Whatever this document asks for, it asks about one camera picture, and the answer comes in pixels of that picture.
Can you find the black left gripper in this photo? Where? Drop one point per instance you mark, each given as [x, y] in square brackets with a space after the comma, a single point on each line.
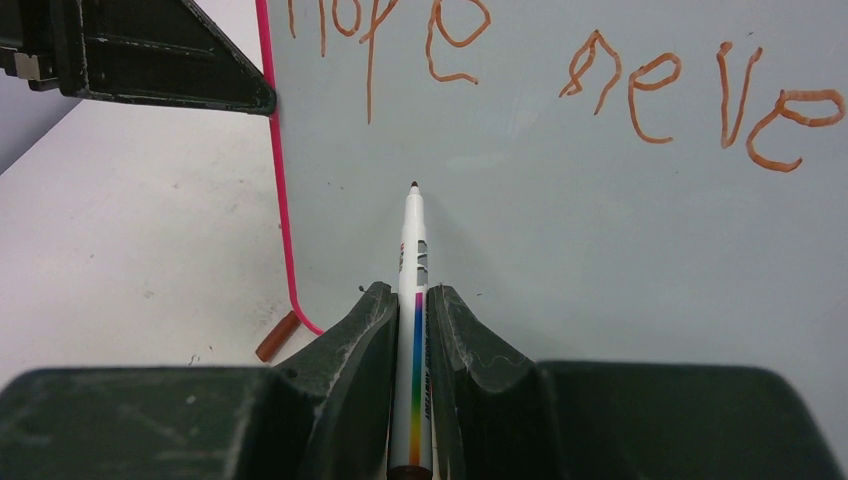
[156, 53]

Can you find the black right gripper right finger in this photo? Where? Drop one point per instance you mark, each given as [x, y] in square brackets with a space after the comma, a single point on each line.
[501, 415]

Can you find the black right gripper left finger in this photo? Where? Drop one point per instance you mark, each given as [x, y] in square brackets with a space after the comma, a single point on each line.
[323, 413]

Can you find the brown marker cap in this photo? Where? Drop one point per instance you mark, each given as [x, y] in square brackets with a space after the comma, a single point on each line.
[277, 337]

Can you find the white whiteboard marker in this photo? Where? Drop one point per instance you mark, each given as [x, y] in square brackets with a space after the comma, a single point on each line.
[410, 438]

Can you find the pink framed whiteboard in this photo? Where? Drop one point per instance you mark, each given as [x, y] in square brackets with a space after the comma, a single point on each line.
[621, 180]

